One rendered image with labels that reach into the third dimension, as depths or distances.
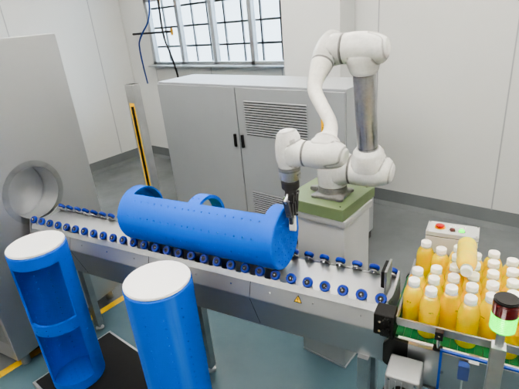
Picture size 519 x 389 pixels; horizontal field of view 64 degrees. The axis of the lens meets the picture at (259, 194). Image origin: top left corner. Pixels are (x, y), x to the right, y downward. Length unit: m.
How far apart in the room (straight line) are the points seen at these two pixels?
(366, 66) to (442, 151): 2.55
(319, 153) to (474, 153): 2.84
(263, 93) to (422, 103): 1.57
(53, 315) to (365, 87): 2.10
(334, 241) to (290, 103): 1.49
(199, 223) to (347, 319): 0.75
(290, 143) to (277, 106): 1.87
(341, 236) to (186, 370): 0.99
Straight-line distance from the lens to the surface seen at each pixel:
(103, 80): 6.82
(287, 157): 1.63
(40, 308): 2.71
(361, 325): 1.77
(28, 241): 2.45
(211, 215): 1.87
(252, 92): 3.63
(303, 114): 3.36
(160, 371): 1.94
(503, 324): 1.32
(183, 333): 1.83
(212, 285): 2.03
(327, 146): 1.58
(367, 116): 2.01
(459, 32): 4.14
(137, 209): 2.13
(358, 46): 1.90
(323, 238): 2.28
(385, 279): 1.72
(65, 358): 2.95
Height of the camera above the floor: 2.00
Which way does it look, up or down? 23 degrees down
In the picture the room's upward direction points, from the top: 5 degrees counter-clockwise
